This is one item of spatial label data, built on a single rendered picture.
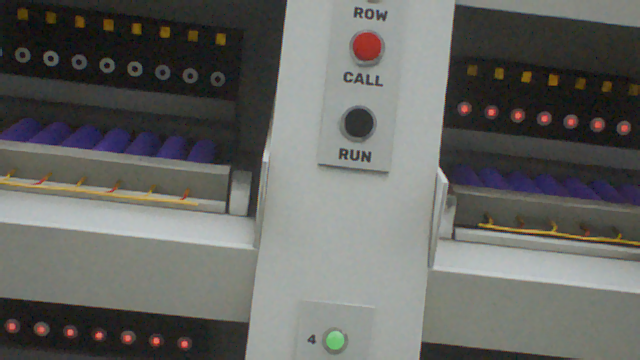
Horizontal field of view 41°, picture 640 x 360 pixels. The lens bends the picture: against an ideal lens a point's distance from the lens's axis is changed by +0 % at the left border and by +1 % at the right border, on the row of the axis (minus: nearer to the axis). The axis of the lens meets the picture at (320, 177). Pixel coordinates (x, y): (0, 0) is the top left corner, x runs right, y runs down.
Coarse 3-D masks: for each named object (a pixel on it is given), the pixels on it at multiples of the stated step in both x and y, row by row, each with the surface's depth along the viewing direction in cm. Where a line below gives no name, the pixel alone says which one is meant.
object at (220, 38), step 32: (0, 0) 61; (0, 32) 62; (32, 32) 62; (64, 32) 62; (96, 32) 62; (128, 32) 62; (160, 32) 62; (192, 32) 62; (224, 32) 62; (0, 64) 63; (32, 64) 63; (64, 64) 63; (96, 64) 63; (160, 64) 63; (192, 64) 63; (224, 64) 63; (224, 96) 64
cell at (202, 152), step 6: (198, 144) 58; (204, 144) 58; (210, 144) 59; (192, 150) 57; (198, 150) 56; (204, 150) 57; (210, 150) 57; (216, 150) 59; (192, 156) 55; (198, 156) 55; (204, 156) 55; (210, 156) 56; (216, 156) 58; (198, 162) 54; (204, 162) 54; (210, 162) 55
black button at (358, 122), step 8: (352, 112) 46; (360, 112) 46; (368, 112) 46; (352, 120) 46; (360, 120) 46; (368, 120) 46; (352, 128) 46; (360, 128) 46; (368, 128) 46; (360, 136) 46
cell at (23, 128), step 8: (24, 120) 58; (32, 120) 59; (16, 128) 56; (24, 128) 56; (32, 128) 57; (40, 128) 59; (0, 136) 54; (8, 136) 54; (16, 136) 55; (24, 136) 56; (32, 136) 57
